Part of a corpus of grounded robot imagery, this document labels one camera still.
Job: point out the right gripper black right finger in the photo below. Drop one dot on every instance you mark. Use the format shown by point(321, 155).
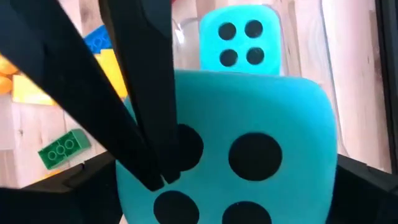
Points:
point(367, 199)

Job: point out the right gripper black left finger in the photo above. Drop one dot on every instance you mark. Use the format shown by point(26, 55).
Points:
point(46, 205)

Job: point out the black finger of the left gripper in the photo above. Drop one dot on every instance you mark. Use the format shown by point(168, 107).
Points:
point(149, 62)
point(62, 62)

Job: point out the dark green toy block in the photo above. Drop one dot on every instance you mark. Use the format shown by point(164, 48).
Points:
point(62, 149)

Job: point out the small teal foam dice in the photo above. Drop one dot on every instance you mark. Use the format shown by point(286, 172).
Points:
point(239, 12)

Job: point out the large teal foam dice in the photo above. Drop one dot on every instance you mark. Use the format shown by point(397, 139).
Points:
point(248, 105)

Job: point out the flat dark blue toy block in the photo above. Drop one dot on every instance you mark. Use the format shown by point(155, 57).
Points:
point(96, 40)

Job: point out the large yellow toy block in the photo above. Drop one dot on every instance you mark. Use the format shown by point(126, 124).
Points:
point(28, 90)

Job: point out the clear plastic container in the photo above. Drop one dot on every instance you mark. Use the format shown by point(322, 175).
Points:
point(301, 37)

